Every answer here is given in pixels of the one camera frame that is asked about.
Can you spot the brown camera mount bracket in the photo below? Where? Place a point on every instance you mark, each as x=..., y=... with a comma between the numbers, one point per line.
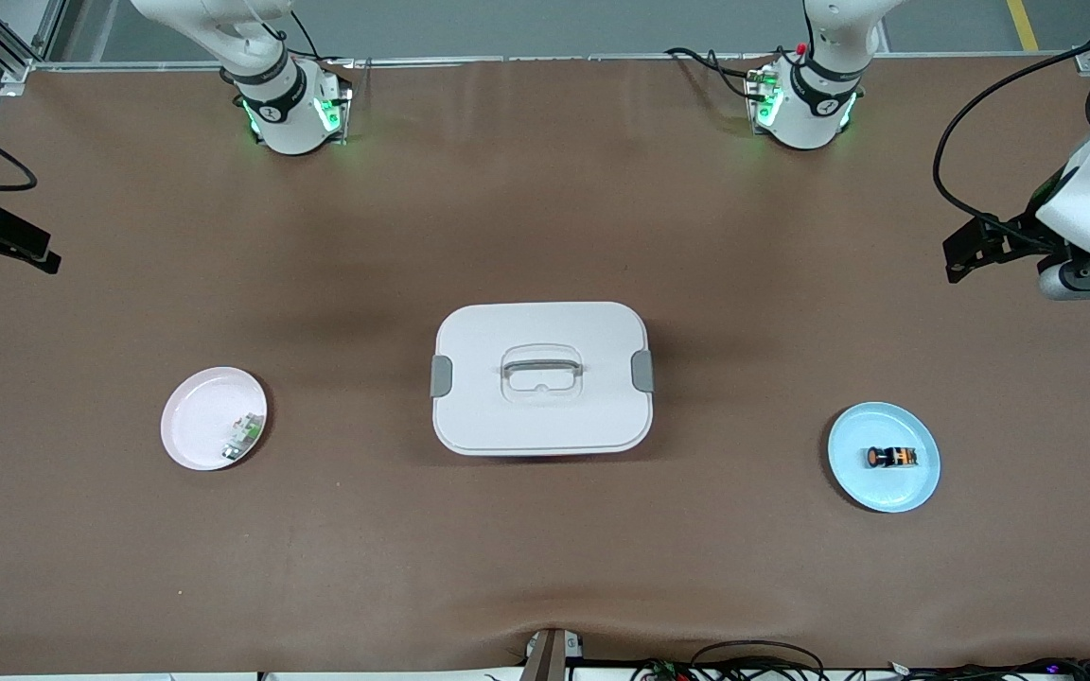
x=550, y=657

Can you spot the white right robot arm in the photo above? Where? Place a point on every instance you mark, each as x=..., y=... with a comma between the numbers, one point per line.
x=285, y=113

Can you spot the orange black switch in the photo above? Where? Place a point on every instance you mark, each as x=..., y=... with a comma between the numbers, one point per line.
x=890, y=458

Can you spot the pink round plate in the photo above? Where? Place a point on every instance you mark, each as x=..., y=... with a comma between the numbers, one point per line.
x=195, y=445

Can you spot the aluminium frame rail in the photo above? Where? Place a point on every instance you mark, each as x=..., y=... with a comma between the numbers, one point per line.
x=554, y=60

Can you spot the brown table mat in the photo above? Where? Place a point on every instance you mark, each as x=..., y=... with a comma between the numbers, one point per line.
x=545, y=567

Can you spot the small green white component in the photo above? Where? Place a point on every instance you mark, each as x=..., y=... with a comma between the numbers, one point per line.
x=244, y=437

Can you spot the white lidded storage box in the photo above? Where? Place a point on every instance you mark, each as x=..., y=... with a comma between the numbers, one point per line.
x=545, y=416

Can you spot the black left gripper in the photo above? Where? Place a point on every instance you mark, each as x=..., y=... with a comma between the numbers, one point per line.
x=1021, y=233

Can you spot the light blue round plate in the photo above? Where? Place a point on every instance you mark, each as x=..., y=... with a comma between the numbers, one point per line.
x=871, y=492

